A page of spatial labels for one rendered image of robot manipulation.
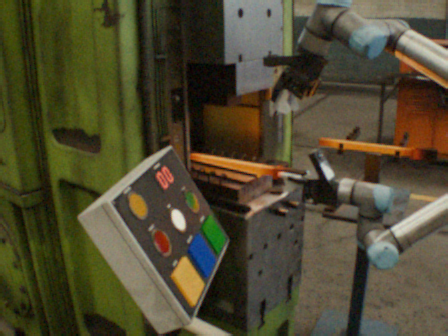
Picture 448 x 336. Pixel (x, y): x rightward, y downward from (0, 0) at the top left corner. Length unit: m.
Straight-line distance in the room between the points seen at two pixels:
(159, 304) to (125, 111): 0.54
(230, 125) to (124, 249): 1.07
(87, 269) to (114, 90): 0.77
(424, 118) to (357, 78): 4.31
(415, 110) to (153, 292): 4.16
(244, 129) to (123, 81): 0.71
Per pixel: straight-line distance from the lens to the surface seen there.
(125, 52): 1.18
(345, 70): 9.00
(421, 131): 4.83
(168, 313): 0.87
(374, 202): 1.28
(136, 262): 0.82
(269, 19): 1.43
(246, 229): 1.38
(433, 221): 1.22
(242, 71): 1.32
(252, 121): 1.73
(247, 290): 1.49
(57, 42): 1.49
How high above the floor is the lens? 1.50
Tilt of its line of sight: 19 degrees down
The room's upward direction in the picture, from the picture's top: 1 degrees counter-clockwise
